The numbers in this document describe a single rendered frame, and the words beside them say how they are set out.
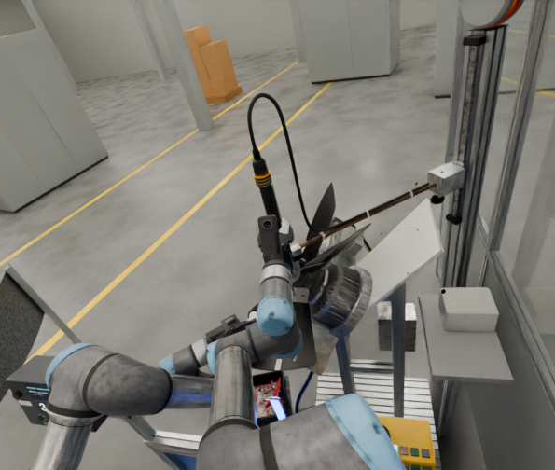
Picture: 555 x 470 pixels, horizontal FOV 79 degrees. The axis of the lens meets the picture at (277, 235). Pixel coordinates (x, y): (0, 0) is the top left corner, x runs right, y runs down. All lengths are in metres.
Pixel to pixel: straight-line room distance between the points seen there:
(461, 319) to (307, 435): 1.03
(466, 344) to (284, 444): 1.08
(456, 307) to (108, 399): 1.12
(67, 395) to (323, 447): 0.58
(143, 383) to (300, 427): 0.43
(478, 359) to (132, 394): 1.10
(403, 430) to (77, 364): 0.78
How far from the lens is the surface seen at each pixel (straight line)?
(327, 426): 0.44
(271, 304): 0.71
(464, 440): 2.22
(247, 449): 0.46
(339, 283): 1.17
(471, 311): 1.39
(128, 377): 0.80
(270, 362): 1.04
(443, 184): 1.24
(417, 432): 1.03
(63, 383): 0.88
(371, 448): 0.44
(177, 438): 1.41
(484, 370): 1.39
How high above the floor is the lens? 2.02
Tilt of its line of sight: 36 degrees down
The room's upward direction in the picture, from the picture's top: 15 degrees counter-clockwise
